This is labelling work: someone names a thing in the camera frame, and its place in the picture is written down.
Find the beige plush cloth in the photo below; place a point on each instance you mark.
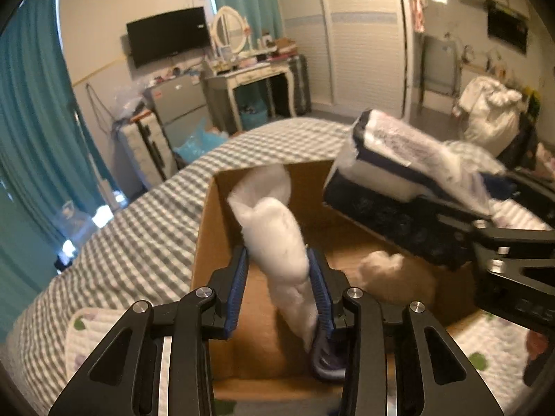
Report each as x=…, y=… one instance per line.
x=381, y=271

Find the blue plastic bag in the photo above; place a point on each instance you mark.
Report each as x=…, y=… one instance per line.
x=197, y=145

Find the clear plastic bag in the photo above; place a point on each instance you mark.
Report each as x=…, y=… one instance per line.
x=128, y=104

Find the plastic-wrapped navy white cloth pack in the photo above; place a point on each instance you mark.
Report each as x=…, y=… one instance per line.
x=390, y=147

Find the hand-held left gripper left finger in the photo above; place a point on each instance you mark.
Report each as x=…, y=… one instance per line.
x=237, y=288

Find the cardboard box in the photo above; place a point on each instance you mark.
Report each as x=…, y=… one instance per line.
x=256, y=333

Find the floral quilted mat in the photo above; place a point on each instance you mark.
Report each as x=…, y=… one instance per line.
x=490, y=355

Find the black flat television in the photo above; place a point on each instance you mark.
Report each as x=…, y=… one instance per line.
x=167, y=37

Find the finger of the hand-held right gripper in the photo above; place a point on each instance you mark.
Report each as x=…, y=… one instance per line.
x=459, y=221
x=501, y=187

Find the white ribbed suitcase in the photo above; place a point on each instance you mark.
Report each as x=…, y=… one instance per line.
x=145, y=151

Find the dark striped suitcase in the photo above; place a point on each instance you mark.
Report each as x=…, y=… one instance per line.
x=300, y=84

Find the hanging pink white garment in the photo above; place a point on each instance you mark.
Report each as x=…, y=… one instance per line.
x=419, y=8

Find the white striped cloth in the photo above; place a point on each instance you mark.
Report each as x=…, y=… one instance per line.
x=520, y=216

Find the grey checkered bed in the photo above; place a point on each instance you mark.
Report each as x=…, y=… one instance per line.
x=143, y=234

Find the grey mini fridge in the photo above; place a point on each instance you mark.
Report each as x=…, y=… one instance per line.
x=180, y=104

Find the oval white vanity mirror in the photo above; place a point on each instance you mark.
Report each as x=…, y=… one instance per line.
x=230, y=30

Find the white fluffy sock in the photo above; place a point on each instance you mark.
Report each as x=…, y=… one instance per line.
x=277, y=242

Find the white clothes bundle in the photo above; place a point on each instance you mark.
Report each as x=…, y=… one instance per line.
x=490, y=112

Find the dark cloth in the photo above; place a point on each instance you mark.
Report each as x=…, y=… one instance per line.
x=520, y=143

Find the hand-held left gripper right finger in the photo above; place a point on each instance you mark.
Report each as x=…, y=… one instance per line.
x=318, y=288

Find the white dressing table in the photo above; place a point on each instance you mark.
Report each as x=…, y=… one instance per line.
x=247, y=78

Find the black wall cabinet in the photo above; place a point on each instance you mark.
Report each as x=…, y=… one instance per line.
x=507, y=28

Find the blue storage basket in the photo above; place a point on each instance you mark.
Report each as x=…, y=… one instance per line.
x=254, y=117

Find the white sliding wardrobe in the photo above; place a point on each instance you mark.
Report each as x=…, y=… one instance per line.
x=364, y=43

